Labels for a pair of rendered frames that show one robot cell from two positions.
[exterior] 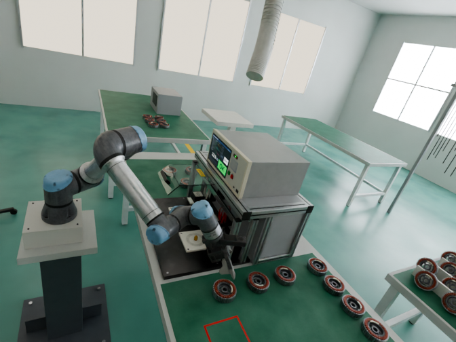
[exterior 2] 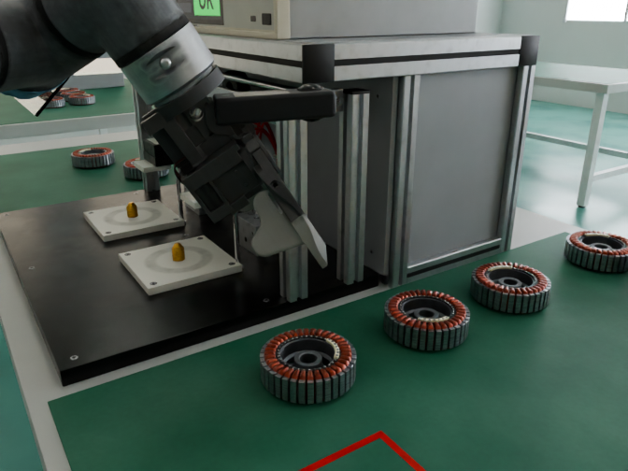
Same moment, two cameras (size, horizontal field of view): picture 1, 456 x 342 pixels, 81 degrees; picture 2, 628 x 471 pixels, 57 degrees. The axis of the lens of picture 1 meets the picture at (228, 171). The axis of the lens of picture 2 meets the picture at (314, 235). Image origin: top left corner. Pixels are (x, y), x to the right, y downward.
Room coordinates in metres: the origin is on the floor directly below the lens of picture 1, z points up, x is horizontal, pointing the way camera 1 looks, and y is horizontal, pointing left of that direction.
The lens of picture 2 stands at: (0.33, -0.10, 1.16)
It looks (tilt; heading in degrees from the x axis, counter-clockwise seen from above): 22 degrees down; 358
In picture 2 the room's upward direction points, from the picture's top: straight up
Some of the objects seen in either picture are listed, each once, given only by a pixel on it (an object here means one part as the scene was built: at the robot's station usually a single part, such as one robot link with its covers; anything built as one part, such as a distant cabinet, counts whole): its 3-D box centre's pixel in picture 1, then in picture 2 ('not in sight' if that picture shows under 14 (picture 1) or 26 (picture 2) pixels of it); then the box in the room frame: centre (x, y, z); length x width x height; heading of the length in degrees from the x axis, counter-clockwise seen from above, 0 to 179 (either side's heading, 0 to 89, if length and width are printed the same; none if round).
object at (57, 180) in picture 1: (60, 186); not in sight; (1.03, 0.75, 1.02); 0.13 x 0.12 x 0.14; 156
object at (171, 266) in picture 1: (191, 228); (163, 245); (1.28, 0.13, 0.76); 0.64 x 0.47 x 0.02; 31
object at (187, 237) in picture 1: (195, 240); (178, 262); (1.17, 0.08, 0.78); 0.15 x 0.15 x 0.01; 31
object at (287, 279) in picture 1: (284, 275); (509, 286); (1.08, -0.42, 0.77); 0.11 x 0.11 x 0.04
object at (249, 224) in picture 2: not in sight; (258, 231); (1.25, -0.04, 0.80); 0.07 x 0.05 x 0.06; 31
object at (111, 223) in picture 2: not in sight; (133, 219); (1.38, 0.21, 0.78); 0.15 x 0.15 x 0.01; 31
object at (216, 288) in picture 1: (224, 290); (307, 363); (0.90, -0.12, 0.77); 0.11 x 0.11 x 0.04
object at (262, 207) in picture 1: (248, 178); (306, 44); (1.44, -0.13, 1.09); 0.68 x 0.44 x 0.05; 31
